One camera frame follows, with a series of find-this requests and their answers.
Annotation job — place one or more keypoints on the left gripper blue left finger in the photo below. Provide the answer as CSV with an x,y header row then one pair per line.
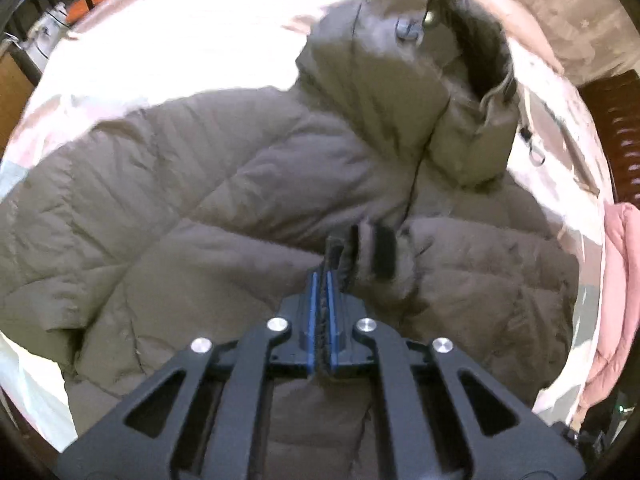
x,y
308,311

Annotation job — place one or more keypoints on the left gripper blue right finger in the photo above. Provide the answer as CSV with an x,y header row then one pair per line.
x,y
346,354

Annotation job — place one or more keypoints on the olive hooded down jacket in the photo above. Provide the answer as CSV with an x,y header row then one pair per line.
x,y
158,260

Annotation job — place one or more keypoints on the pink quilted garment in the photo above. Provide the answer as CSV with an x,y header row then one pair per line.
x,y
619,306

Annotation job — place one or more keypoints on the pink grey patchwork bedsheet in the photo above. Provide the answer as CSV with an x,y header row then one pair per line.
x,y
130,54

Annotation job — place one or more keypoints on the dark red wooden furniture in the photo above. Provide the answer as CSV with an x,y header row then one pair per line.
x,y
614,104

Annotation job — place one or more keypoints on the beige patterned blanket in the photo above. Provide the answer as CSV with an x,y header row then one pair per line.
x,y
591,38

